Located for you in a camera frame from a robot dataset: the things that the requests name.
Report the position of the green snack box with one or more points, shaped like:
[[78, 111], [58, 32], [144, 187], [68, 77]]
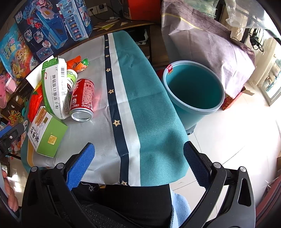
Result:
[[46, 133]]

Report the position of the orange snack wrapper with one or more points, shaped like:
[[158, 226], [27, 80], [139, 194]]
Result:
[[77, 64]]

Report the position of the white paper napkin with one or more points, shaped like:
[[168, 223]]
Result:
[[34, 77]]

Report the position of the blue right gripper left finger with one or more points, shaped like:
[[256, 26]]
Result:
[[77, 165]]

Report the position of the white green pill bottle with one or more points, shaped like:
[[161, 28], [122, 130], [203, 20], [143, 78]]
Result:
[[72, 77]]

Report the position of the paw patrol picture bag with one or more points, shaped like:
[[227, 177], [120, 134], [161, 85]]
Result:
[[16, 56]]

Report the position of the teal grey striped tablecloth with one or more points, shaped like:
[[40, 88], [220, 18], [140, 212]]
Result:
[[137, 134]]

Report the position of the red crinkled snack bag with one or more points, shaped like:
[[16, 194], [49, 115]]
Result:
[[35, 102]]

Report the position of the teal plastic trash bin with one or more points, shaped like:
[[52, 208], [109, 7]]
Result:
[[194, 90]]

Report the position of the person's left hand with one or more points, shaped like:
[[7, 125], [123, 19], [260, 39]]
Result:
[[12, 200]]

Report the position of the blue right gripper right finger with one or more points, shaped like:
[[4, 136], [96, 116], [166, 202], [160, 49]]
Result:
[[197, 164]]

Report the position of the blue toy box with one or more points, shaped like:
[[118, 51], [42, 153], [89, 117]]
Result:
[[51, 27]]

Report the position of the red soda can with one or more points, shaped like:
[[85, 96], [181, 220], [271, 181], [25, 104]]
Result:
[[81, 105]]

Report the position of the white green medicine box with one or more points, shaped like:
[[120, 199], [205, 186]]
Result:
[[54, 87]]

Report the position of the purple woven bag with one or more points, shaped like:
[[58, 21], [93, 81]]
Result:
[[191, 35]]

